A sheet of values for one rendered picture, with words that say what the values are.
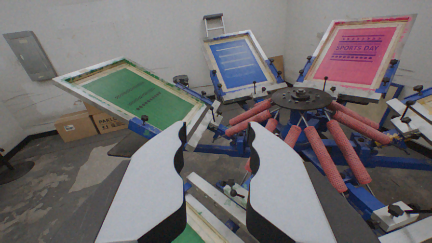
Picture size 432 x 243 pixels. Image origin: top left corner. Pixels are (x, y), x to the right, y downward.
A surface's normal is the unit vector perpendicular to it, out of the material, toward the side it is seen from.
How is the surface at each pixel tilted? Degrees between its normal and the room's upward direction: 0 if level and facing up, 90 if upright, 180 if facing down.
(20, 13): 90
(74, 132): 90
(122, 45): 90
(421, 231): 0
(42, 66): 90
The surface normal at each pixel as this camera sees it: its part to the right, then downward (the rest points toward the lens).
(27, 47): 0.25, 0.46
